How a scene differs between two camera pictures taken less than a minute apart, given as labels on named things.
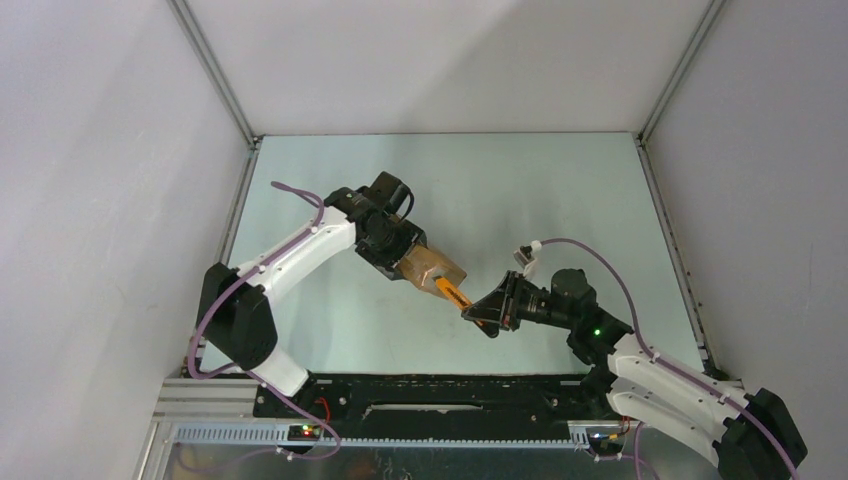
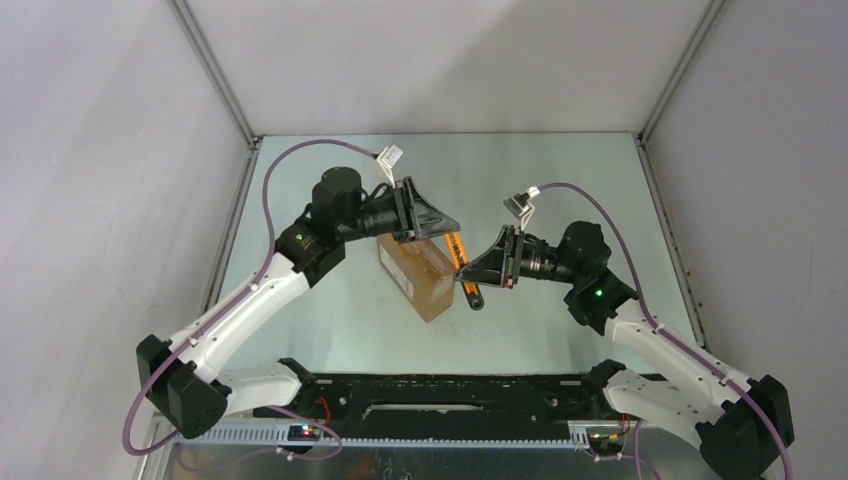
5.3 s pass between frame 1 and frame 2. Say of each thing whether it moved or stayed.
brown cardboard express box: moved
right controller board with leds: stayed
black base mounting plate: stayed
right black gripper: moved
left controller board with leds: stayed
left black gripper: moved
